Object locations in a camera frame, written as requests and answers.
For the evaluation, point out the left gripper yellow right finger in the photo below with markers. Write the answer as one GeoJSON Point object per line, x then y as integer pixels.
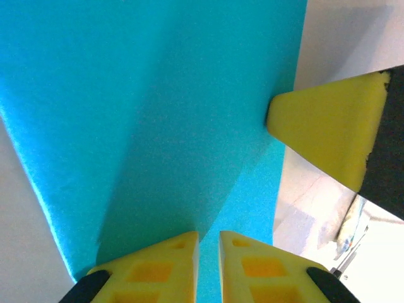
{"type": "Point", "coordinates": [268, 274]}

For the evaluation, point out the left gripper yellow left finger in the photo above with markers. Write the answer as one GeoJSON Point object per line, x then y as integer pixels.
{"type": "Point", "coordinates": [151, 271]}

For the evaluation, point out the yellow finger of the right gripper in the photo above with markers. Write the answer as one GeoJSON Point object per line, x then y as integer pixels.
{"type": "Point", "coordinates": [331, 126]}

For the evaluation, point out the turquoise square paper sheet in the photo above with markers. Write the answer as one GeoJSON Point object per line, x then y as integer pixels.
{"type": "Point", "coordinates": [158, 110]}

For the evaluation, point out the printed card packet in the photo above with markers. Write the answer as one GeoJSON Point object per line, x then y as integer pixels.
{"type": "Point", "coordinates": [345, 230]}

